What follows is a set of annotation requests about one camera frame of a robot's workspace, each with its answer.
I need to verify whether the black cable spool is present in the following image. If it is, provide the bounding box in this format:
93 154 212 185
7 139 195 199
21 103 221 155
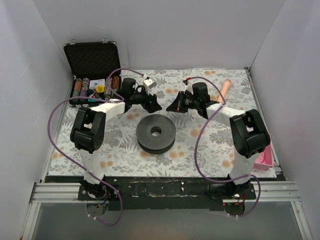
136 114 176 155

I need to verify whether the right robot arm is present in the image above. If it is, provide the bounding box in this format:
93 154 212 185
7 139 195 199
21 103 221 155
166 80 271 199

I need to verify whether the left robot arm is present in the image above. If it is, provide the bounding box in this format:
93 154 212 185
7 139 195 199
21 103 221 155
70 77 162 200

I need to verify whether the floral table mat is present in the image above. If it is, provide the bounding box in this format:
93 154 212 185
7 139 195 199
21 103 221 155
44 68 278 178

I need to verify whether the beige toy microphone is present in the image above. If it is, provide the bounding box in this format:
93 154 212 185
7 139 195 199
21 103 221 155
217 78 232 103

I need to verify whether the black poker chip case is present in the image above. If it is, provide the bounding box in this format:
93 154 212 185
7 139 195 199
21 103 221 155
63 38 122 100

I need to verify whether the black front base bar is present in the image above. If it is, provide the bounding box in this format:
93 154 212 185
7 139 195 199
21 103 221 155
77 177 257 214

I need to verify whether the pink plastic box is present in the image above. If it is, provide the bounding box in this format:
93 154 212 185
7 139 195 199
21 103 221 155
253 143 274 171

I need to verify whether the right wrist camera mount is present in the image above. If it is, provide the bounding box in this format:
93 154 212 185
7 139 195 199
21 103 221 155
182 78 193 95

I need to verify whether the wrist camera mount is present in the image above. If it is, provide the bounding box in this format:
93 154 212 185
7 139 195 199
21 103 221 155
142 77 157 95
182 78 193 95

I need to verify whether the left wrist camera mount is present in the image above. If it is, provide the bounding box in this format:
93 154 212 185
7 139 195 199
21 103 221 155
142 77 157 95

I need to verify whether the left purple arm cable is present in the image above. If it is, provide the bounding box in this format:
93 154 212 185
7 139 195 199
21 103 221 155
47 67 151 227

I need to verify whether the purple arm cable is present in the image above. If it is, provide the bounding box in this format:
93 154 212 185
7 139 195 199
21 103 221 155
184 76 261 219
47 67 151 227

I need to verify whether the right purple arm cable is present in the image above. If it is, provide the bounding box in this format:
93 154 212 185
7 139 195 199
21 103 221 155
184 76 261 219

